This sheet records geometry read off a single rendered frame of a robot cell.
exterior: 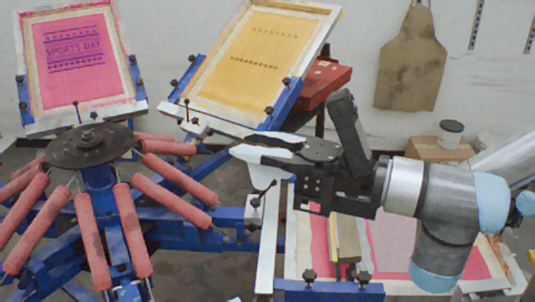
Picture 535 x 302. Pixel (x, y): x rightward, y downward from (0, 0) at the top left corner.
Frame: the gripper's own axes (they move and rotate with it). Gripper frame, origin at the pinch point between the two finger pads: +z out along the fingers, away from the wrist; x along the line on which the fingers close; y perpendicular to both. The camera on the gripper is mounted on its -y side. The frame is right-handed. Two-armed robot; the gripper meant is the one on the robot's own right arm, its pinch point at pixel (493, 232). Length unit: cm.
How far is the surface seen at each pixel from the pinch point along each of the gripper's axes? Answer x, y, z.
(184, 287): -138, -48, 98
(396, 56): 4, -193, -1
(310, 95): -67, -89, -12
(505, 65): 98, -200, 3
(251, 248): -89, 2, 9
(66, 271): -152, 22, 7
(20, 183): -169, 9, -21
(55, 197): -146, 21, -26
